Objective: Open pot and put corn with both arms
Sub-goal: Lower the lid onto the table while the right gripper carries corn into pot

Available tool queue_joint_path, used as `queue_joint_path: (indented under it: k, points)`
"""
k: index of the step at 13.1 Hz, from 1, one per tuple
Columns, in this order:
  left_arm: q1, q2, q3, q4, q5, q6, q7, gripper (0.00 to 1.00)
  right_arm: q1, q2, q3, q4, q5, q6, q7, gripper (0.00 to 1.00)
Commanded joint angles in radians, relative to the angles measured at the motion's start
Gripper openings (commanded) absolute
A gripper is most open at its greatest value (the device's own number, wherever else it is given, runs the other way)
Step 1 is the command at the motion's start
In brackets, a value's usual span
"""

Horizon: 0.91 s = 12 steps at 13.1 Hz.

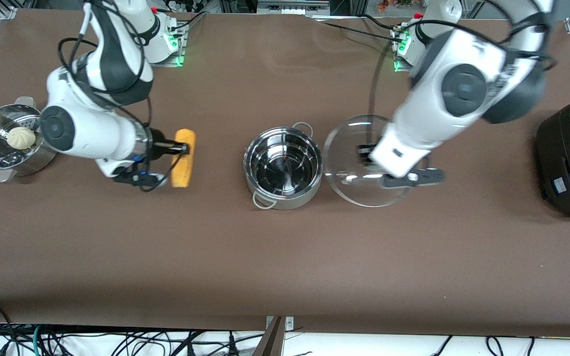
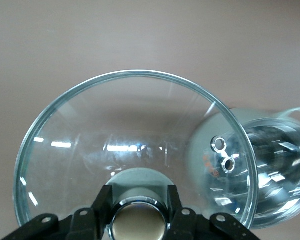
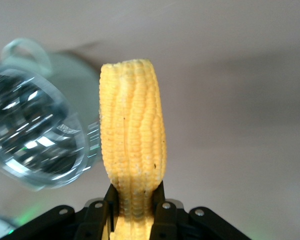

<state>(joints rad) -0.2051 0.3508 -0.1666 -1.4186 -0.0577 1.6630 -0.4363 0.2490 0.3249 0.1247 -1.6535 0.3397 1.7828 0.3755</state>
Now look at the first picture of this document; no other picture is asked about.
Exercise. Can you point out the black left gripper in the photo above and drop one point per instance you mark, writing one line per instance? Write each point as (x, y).
(363, 154)

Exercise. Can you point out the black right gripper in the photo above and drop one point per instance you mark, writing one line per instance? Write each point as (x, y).
(158, 143)

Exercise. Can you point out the yellow corn cob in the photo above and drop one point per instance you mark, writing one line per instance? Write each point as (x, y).
(184, 170)

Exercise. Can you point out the glass pot lid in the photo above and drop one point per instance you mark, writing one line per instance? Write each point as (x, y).
(349, 188)

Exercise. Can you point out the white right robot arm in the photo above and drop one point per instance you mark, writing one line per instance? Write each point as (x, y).
(82, 128)

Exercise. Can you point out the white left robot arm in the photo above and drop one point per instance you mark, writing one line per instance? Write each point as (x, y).
(463, 89)

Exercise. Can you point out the stainless steel pot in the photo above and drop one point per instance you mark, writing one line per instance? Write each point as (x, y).
(283, 168)

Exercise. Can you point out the brown table mat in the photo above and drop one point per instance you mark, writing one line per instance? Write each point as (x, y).
(285, 257)

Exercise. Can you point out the white steamed bun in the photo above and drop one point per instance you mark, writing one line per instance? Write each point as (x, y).
(21, 138)

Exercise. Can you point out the grey power strip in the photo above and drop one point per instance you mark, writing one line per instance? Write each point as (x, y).
(292, 7)

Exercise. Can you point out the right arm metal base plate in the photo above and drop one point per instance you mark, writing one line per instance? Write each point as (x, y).
(180, 49)

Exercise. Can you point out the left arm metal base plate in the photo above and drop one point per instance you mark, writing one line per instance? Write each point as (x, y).
(400, 49)

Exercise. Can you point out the metal table edge bracket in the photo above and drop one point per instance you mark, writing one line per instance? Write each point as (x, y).
(272, 338)

